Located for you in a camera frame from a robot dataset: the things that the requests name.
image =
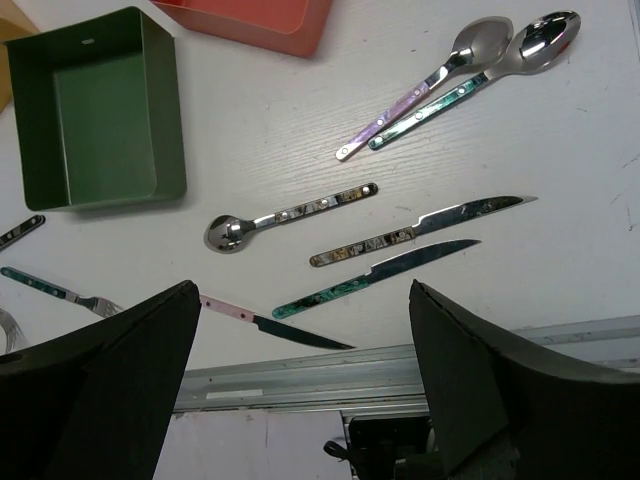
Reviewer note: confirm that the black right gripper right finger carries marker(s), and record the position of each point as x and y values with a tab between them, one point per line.
504	407

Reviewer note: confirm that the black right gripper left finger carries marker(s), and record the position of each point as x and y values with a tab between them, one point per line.
96	403

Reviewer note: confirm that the green handled fork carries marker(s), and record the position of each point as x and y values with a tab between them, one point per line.
99	306

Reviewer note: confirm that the pink handled fork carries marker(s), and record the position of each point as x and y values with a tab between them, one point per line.
15	338

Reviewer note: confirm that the green handled knife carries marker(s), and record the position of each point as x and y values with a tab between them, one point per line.
380	271

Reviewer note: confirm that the black handled fork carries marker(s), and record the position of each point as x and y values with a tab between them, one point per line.
16	233

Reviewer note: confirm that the pink handled knife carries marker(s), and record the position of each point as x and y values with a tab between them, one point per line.
273	327

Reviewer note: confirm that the black handled knife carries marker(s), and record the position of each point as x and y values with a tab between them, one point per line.
426	224

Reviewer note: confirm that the black handled spoon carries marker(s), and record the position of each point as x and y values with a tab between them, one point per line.
227	234

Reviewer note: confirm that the green handled spoon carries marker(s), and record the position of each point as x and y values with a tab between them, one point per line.
531	51

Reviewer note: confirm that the pink handled spoon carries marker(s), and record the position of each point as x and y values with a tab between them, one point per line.
479	44

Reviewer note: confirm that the green plastic bin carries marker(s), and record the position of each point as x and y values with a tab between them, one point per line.
98	114

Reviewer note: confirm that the red plastic bin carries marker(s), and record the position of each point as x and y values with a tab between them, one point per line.
290	27

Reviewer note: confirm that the aluminium table rail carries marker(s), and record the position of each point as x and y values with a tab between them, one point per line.
373	380

